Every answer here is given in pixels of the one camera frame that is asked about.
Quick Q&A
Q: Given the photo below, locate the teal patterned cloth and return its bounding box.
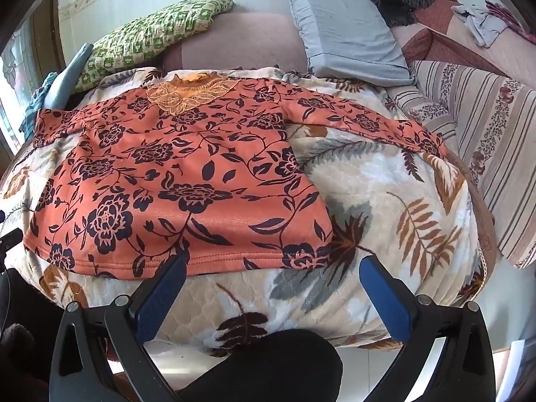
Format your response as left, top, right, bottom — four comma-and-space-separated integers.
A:
19, 72, 58, 142

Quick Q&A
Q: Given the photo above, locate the leaf pattern fleece blanket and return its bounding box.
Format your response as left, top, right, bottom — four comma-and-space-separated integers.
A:
1, 67, 494, 357

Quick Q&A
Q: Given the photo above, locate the mauve quilted mattress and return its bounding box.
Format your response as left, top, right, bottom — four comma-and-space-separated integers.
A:
157, 12, 308, 74

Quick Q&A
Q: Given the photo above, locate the red pink patchwork quilt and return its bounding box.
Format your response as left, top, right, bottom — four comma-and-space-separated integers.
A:
392, 0, 536, 88

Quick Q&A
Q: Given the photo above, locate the black trouser knee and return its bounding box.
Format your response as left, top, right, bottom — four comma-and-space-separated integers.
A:
176, 329, 343, 402

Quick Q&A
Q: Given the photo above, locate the green white checkered pillow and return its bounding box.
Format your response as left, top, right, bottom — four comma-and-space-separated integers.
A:
74, 0, 235, 92

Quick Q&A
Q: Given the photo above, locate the white crumpled cloth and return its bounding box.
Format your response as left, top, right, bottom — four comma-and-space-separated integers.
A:
451, 5, 508, 48

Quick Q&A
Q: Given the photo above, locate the blue folded cloth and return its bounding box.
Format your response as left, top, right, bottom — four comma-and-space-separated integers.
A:
43, 43, 93, 110

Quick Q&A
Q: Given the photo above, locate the light blue pillow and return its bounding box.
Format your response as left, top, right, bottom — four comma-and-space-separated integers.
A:
289, 0, 415, 87

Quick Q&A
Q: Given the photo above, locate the orange floral blouse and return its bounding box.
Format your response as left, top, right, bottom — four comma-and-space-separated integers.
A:
24, 75, 446, 279

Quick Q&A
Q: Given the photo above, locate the striped floral quilt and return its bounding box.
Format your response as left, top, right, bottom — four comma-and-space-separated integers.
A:
388, 61, 535, 269

